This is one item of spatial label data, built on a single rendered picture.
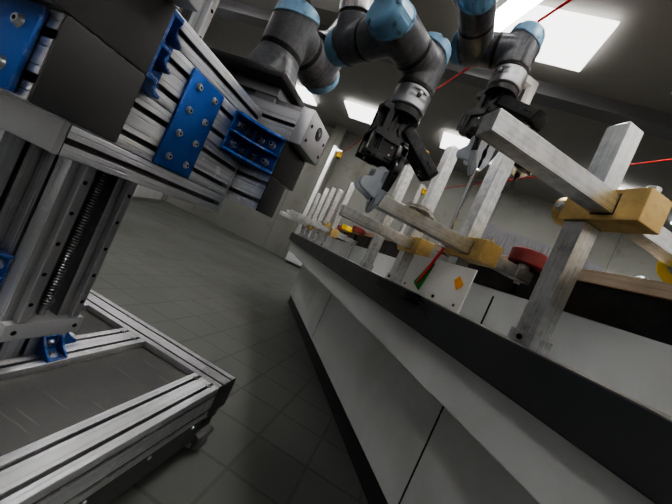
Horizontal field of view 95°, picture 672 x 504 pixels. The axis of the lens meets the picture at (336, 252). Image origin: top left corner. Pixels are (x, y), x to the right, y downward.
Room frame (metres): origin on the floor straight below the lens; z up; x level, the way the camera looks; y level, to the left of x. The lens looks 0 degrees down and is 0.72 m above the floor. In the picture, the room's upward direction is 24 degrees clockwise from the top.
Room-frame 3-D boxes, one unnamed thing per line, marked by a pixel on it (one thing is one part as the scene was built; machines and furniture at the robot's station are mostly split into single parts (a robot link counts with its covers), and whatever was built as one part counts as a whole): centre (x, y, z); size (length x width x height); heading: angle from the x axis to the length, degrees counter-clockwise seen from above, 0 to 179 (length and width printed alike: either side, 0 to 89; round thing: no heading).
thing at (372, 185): (0.61, -0.01, 0.86); 0.06 x 0.03 x 0.09; 107
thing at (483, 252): (0.73, -0.29, 0.84); 0.13 x 0.06 x 0.05; 17
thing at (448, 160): (0.99, -0.21, 0.93); 0.03 x 0.03 x 0.48; 17
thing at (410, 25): (0.57, 0.07, 1.12); 0.11 x 0.11 x 0.08; 44
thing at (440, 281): (0.77, -0.25, 0.75); 0.26 x 0.01 x 0.10; 17
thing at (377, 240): (1.24, -0.13, 0.92); 0.05 x 0.04 x 0.45; 17
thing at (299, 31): (0.83, 0.35, 1.20); 0.13 x 0.12 x 0.14; 155
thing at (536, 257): (0.75, -0.43, 0.85); 0.08 x 0.08 x 0.11
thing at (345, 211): (0.94, -0.17, 0.82); 0.43 x 0.03 x 0.04; 107
